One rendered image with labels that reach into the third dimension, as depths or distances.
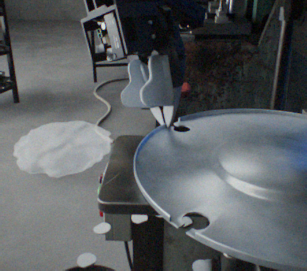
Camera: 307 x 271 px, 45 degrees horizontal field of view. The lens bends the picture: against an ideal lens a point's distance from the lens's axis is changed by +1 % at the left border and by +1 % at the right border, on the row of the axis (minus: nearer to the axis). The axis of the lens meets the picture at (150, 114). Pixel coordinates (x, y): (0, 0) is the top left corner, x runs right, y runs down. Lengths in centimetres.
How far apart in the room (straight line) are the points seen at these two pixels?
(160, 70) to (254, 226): 21
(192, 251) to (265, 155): 16
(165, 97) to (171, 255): 19
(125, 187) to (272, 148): 17
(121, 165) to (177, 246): 15
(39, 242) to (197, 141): 116
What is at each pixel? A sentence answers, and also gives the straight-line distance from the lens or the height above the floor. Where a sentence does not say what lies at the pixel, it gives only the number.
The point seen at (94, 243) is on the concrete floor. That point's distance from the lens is 148.
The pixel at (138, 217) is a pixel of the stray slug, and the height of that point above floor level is 65.
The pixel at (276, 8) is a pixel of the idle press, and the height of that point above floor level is 78.
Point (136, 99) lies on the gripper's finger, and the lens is 45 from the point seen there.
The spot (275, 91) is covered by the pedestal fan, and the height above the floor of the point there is 58.
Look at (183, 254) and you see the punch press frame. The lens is 48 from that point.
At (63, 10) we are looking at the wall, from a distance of 725.
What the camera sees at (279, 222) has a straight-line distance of 32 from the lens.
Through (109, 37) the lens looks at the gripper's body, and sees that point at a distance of 41.
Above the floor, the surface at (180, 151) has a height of 78.
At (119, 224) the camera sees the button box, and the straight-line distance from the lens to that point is 70.
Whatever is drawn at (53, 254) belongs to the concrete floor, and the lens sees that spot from 147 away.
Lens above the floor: 97
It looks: 22 degrees down
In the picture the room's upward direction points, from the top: straight up
